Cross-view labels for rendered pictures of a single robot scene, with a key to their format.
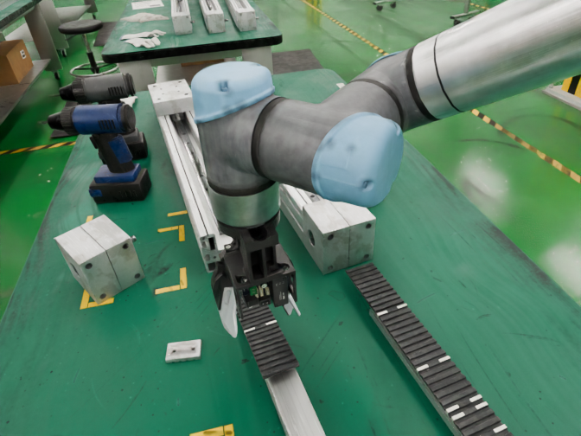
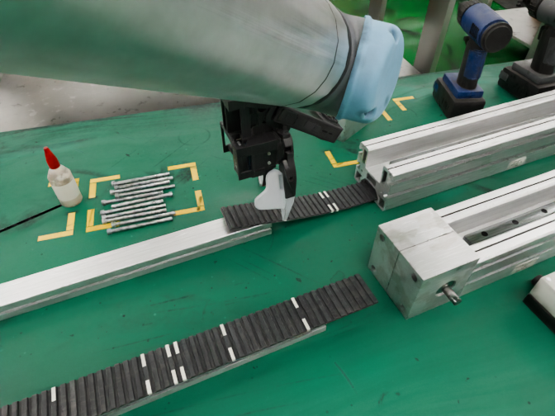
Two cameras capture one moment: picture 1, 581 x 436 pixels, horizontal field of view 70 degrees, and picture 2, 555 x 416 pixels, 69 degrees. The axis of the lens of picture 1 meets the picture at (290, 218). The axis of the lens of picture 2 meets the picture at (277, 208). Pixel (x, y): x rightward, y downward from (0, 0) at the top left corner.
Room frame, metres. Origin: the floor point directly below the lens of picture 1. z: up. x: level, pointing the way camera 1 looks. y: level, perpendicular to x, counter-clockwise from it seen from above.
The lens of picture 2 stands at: (0.36, -0.42, 1.28)
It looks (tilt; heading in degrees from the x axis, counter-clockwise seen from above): 45 degrees down; 86
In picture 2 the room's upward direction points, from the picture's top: straight up
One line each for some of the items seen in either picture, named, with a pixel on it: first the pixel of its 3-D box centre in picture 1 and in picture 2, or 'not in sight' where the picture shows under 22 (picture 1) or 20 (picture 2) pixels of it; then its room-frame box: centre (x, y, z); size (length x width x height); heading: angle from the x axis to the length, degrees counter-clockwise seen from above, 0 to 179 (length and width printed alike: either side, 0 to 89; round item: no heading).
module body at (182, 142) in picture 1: (190, 153); (539, 125); (0.95, 0.24, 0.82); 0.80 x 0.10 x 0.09; 19
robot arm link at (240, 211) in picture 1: (247, 194); not in sight; (0.38, 0.04, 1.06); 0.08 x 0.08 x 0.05
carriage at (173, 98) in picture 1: (172, 101); not in sight; (1.18, 0.32, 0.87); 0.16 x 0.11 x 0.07; 19
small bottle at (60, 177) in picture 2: not in sight; (59, 176); (0.03, 0.13, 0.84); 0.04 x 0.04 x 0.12
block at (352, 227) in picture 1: (343, 230); (424, 268); (0.59, -0.10, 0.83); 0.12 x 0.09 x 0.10; 109
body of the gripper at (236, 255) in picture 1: (254, 254); (258, 126); (0.37, 0.04, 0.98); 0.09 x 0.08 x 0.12; 19
